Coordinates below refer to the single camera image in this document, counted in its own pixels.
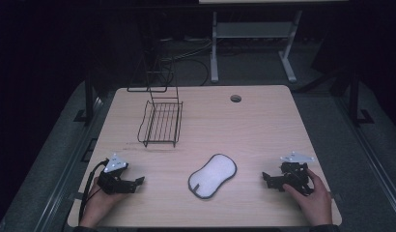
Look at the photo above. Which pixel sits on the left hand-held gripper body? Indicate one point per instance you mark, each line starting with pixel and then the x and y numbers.
pixel 114 175

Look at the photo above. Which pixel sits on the grey metal stand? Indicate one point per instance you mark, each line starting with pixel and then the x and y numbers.
pixel 254 42

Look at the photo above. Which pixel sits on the person's right hand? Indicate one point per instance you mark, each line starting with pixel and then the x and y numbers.
pixel 310 199

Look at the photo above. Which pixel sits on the black metal post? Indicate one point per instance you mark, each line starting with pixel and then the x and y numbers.
pixel 355 96
pixel 89 96

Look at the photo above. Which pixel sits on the white sponge with black edge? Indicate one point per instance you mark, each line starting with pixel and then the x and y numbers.
pixel 212 176

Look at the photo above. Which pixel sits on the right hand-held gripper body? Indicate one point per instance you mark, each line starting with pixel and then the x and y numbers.
pixel 292 175

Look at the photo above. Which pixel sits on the person's left hand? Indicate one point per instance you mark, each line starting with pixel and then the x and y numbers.
pixel 98 203

